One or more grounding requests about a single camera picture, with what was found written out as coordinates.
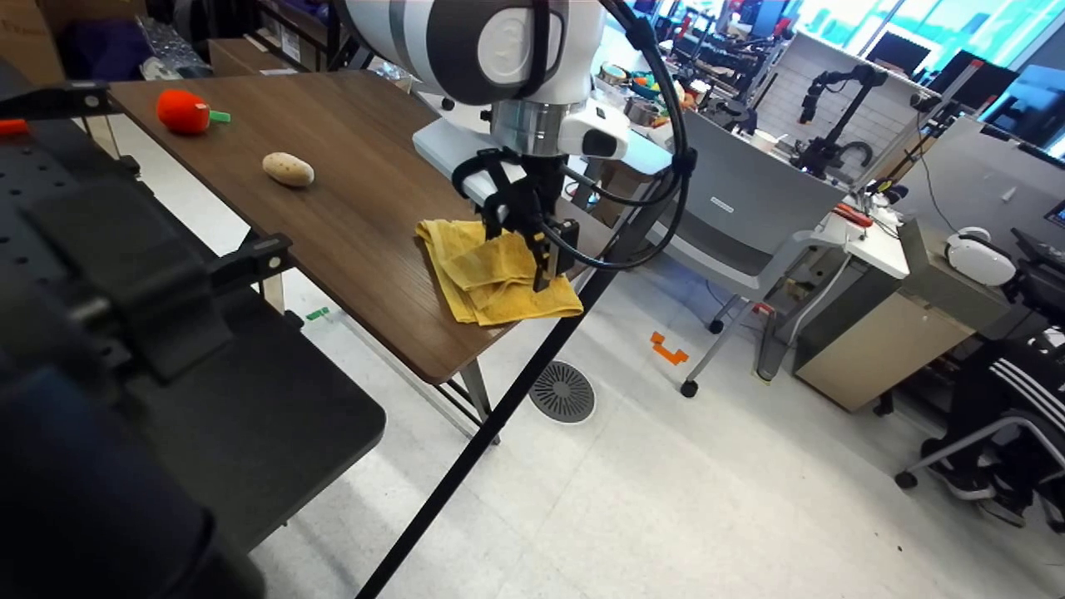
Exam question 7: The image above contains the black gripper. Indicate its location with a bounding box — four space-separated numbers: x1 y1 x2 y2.
449 145 578 292

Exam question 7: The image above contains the yellow towel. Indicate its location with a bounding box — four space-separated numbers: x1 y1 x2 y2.
416 218 583 330

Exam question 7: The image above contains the beige plush potato toy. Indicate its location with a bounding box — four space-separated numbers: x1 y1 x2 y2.
263 153 315 191

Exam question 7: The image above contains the orange plush tomato toy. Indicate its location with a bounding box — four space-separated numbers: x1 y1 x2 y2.
158 90 232 136

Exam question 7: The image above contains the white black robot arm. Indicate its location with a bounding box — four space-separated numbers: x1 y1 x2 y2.
341 0 625 290

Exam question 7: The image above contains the black tripod pole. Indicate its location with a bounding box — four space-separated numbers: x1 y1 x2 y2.
352 197 668 599

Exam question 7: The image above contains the round floor drain cover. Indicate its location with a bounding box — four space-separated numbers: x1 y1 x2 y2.
530 364 597 422

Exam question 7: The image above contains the tan cabinet box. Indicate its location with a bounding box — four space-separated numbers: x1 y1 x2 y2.
794 224 1020 414

